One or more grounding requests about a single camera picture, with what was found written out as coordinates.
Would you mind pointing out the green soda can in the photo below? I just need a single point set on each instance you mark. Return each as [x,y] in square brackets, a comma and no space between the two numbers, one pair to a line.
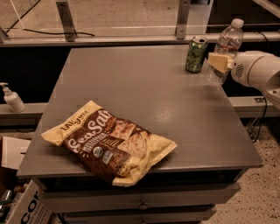
[196,54]

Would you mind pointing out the right metal railing post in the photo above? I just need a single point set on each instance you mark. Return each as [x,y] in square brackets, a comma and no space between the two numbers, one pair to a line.
[182,18]

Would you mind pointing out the white pump dispenser bottle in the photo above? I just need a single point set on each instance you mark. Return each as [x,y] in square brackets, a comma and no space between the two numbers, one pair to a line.
[12,99]

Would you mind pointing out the metal railing post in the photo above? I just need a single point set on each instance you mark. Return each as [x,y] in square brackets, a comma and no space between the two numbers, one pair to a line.
[182,18]
[66,20]

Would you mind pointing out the clear plastic water bottle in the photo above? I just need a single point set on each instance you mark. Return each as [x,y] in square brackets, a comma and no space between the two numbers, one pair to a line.
[229,43]

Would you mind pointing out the grey drawer cabinet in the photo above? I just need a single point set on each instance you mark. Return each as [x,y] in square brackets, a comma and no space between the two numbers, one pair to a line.
[150,86]

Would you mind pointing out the white cardboard box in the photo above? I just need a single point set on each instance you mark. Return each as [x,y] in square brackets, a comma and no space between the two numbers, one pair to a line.
[29,209]

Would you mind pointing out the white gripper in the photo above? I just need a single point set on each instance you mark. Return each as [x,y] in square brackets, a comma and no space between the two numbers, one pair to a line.
[244,69]

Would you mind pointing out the left metal railing post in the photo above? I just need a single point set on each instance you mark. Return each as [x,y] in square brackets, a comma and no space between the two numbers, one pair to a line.
[66,20]

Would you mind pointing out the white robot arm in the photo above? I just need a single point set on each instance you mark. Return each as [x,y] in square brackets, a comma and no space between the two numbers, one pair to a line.
[271,90]

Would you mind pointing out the sea salt chips bag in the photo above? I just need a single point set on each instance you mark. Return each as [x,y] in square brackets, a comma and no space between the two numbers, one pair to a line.
[111,148]

